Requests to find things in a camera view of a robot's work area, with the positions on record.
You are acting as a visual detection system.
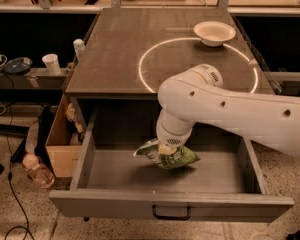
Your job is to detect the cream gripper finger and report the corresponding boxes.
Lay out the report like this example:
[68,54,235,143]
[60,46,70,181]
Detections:
[158,144,177,155]

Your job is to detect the green jalapeno chip bag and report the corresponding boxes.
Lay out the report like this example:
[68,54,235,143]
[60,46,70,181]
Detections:
[133,138,200,170]

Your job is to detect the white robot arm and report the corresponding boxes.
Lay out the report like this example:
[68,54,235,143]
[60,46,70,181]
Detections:
[156,64,300,158]

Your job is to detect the grey open drawer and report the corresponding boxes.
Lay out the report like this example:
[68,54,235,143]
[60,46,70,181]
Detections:
[50,101,294,223]

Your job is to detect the grey cabinet counter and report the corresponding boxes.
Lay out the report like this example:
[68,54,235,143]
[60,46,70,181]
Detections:
[65,6,275,134]

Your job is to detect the toy figure in box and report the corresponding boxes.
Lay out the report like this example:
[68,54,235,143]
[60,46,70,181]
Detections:
[66,103,84,134]

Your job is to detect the cardboard box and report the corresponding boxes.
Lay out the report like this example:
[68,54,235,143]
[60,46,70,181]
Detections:
[46,95,81,178]

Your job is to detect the white bowl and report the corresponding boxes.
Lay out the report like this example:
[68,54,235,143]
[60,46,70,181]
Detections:
[194,21,236,47]

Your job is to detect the clear plastic bottle on floor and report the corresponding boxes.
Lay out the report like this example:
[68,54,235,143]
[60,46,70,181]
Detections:
[22,154,55,188]

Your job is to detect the white bottle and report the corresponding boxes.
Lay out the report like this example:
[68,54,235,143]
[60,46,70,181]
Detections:
[73,39,85,60]

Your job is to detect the white paper cup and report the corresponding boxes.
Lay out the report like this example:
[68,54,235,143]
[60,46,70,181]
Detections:
[42,54,61,75]

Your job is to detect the low grey shelf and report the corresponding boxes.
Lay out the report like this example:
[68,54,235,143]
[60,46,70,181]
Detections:
[0,68,68,90]

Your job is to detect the dark blue plate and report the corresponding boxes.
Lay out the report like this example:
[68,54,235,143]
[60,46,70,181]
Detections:
[4,57,32,75]

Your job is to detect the black drawer handle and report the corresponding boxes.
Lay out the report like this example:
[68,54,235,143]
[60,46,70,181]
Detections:
[152,205,191,221]

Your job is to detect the black cable on floor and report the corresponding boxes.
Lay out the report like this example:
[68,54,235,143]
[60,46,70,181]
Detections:
[0,67,36,240]

